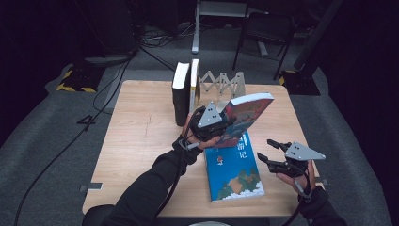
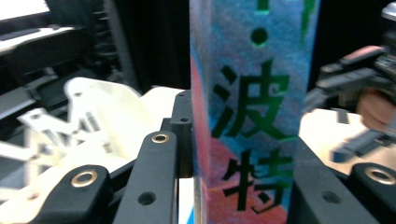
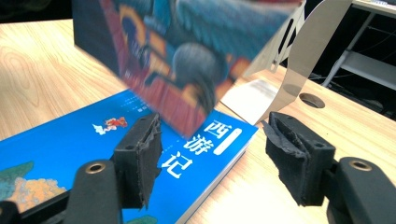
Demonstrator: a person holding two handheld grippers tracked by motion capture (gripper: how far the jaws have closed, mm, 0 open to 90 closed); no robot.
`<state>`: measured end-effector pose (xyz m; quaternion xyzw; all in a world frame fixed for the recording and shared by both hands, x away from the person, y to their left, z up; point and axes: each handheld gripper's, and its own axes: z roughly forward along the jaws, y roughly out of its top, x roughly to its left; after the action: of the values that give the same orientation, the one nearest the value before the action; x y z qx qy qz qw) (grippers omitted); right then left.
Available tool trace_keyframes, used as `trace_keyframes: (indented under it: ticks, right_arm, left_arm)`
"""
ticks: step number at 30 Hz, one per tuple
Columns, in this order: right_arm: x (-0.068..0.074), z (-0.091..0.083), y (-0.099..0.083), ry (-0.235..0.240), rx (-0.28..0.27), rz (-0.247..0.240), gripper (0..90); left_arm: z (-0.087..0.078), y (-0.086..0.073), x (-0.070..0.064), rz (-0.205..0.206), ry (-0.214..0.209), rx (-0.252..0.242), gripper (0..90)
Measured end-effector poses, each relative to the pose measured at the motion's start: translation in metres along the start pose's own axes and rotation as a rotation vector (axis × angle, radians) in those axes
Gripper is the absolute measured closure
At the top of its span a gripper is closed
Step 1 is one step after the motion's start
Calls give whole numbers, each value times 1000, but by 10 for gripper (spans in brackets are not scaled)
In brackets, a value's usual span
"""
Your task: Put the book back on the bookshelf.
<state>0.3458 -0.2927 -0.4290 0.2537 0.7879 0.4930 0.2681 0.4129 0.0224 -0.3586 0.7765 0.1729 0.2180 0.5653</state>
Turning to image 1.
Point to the grey metal desk frame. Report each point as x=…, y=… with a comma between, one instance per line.
x=196, y=31

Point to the black folding chair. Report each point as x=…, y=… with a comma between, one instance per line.
x=266, y=31

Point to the person's black jacket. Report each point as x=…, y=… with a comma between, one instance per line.
x=175, y=222

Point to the grey table edge bracket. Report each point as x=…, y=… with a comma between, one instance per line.
x=322, y=181
x=91, y=187

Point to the thick black book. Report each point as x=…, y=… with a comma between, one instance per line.
x=181, y=103

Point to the black slanted pole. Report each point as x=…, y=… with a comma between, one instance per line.
x=316, y=34

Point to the extendable metal book rack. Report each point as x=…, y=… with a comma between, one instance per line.
x=240, y=86

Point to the person's right hand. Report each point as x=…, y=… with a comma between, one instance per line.
x=290, y=181

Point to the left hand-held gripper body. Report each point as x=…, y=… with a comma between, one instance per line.
x=209, y=116

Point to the black yellow striped stand base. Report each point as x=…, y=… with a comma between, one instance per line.
x=301, y=83
x=80, y=78

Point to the person's white clothing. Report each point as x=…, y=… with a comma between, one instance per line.
x=208, y=223

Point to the red illustrated book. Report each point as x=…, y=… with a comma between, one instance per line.
x=247, y=116

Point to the thick blue book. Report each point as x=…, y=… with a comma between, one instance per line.
x=232, y=175

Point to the person's left hand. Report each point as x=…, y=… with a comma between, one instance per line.
x=200, y=144

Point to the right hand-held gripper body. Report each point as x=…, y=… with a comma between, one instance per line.
x=301, y=152

